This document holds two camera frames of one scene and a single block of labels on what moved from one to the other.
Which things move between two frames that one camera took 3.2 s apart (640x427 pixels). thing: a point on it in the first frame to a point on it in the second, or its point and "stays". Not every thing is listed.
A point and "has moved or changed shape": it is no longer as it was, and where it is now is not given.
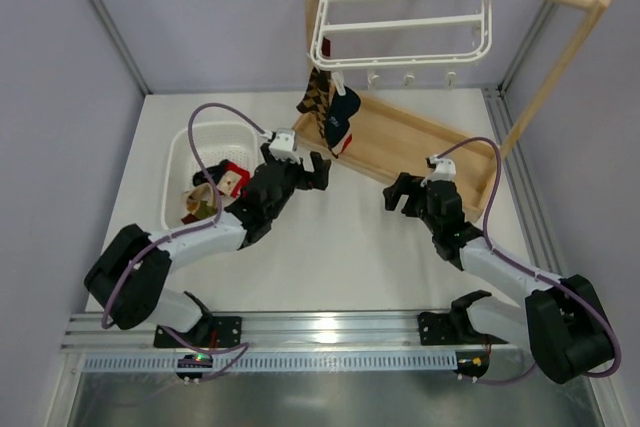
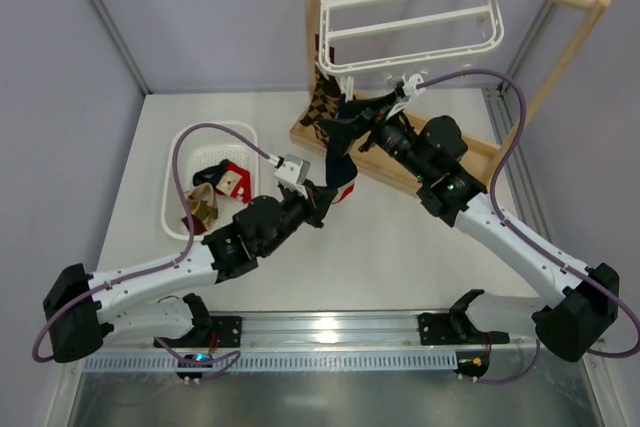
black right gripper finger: [415, 206] to [340, 133]
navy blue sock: [201, 176] stays
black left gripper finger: [320, 177] to [322, 198]
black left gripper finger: [268, 155] to [294, 200]
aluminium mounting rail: [269, 330] stays
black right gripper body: [417, 198] to [371, 123]
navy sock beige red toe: [342, 108] has moved or changed shape
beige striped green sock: [200, 201] stays
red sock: [242, 182] stays
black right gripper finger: [411, 186] to [367, 107]
